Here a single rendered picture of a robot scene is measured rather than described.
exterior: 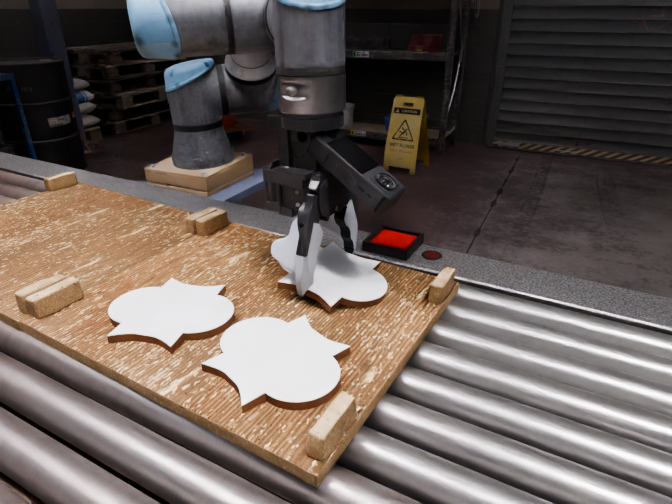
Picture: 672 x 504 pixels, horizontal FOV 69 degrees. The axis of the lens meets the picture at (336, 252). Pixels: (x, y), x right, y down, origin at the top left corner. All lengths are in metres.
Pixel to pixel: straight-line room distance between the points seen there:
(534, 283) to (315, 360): 0.37
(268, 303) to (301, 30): 0.31
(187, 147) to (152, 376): 0.77
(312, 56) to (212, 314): 0.30
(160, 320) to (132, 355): 0.05
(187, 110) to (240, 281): 0.62
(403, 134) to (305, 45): 3.71
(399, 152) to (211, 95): 3.15
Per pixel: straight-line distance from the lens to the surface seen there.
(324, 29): 0.53
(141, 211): 0.94
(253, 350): 0.52
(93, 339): 0.61
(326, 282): 0.61
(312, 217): 0.55
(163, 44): 0.62
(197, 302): 0.61
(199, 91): 1.19
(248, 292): 0.64
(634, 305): 0.75
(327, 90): 0.54
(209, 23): 0.61
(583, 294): 0.74
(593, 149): 5.22
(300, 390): 0.47
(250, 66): 1.16
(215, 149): 1.22
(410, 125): 4.20
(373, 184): 0.53
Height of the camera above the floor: 1.26
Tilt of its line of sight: 27 degrees down
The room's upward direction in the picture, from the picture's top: straight up
